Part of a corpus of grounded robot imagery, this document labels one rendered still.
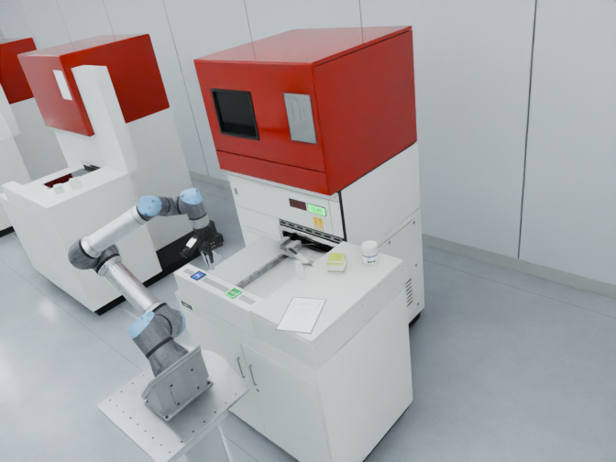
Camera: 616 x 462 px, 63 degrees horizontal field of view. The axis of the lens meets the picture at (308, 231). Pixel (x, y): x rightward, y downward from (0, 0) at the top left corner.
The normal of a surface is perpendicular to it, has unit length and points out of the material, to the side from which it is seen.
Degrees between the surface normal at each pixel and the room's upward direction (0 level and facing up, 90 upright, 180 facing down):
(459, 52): 90
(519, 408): 0
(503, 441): 0
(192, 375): 90
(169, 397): 90
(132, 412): 0
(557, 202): 90
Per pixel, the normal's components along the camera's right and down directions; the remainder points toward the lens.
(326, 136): 0.73, 0.23
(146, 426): -0.14, -0.86
